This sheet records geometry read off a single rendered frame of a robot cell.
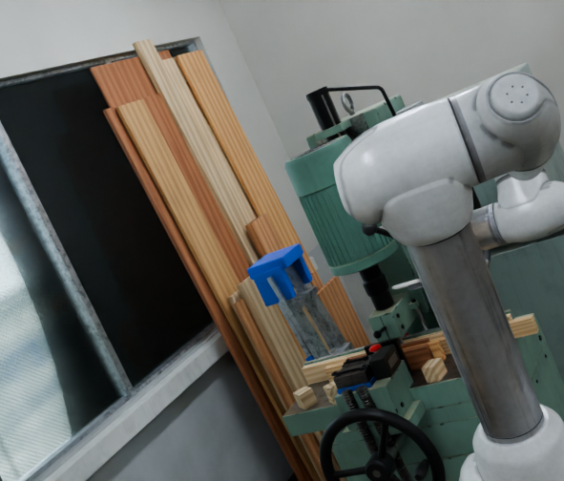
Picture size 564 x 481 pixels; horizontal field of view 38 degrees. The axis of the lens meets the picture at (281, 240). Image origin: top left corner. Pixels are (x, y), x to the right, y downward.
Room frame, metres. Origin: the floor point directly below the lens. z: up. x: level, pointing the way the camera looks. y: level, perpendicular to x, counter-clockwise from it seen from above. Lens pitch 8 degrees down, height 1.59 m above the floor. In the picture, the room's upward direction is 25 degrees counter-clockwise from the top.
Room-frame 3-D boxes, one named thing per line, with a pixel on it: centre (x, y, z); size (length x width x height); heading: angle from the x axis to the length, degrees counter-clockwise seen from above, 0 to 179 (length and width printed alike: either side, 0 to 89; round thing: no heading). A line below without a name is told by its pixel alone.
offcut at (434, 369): (1.81, -0.20, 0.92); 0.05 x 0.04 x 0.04; 141
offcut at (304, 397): (2.01, 0.11, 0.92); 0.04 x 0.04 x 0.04; 21
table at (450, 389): (1.90, -0.10, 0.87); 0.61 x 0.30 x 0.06; 58
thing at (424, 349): (1.94, -0.15, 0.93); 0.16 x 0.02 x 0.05; 58
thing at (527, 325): (1.96, -0.21, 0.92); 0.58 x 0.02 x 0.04; 58
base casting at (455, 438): (2.09, -0.23, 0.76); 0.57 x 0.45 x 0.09; 148
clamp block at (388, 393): (1.83, -0.05, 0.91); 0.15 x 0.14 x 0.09; 58
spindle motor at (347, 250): (1.99, -0.17, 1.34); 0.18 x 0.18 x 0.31
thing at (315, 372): (2.01, -0.16, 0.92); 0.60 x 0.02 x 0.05; 58
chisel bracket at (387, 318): (2.00, -0.18, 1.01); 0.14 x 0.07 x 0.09; 148
